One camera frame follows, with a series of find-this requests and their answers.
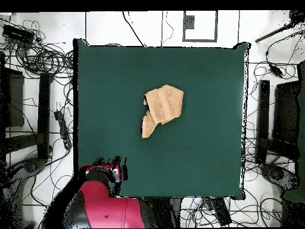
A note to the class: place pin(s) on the black tripod leg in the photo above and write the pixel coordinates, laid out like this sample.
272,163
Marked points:
274,32

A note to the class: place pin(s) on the tan terry towel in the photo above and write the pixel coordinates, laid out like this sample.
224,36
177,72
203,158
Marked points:
164,102

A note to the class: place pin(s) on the grey chair base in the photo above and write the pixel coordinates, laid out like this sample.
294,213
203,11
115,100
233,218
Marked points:
276,174
32,165

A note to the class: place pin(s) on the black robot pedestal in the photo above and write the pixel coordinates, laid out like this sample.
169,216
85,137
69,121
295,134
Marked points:
164,212

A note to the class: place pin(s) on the dark flat panel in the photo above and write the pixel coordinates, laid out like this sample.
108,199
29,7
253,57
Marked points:
15,100
286,112

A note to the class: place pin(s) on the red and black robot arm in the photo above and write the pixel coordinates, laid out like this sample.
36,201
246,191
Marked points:
107,210

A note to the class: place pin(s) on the black floor bar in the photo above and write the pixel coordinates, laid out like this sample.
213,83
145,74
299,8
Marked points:
264,119
44,114

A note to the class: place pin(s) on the long black power strip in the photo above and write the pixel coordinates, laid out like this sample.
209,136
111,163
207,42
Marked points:
221,212

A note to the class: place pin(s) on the dark green tablecloth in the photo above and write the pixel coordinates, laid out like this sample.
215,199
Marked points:
119,95

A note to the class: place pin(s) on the black power brick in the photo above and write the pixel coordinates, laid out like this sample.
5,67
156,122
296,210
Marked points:
17,33

